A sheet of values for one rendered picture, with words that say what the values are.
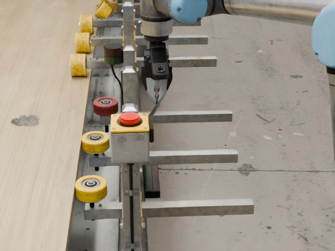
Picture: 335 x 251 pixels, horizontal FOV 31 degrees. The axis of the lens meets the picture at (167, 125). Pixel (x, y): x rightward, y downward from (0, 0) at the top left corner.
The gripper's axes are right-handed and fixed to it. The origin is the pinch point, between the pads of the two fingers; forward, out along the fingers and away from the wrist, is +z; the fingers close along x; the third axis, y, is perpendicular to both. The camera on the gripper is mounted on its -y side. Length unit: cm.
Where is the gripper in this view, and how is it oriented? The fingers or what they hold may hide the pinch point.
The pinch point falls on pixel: (156, 101)
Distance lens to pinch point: 177.6
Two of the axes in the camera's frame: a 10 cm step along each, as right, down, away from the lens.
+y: -0.6, -4.4, 8.9
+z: -0.1, 9.0, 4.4
